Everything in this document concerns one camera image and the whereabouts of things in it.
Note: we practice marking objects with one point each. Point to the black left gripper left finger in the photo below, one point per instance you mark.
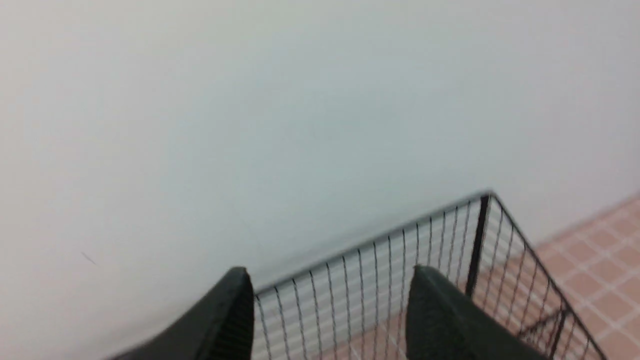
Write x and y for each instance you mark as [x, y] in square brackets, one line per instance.
[220, 326]

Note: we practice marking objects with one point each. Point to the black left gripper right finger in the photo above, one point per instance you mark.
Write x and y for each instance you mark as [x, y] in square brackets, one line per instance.
[444, 324]

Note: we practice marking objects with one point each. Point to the black wire mesh shelf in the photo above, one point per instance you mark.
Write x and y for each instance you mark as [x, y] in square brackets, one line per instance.
[352, 305]

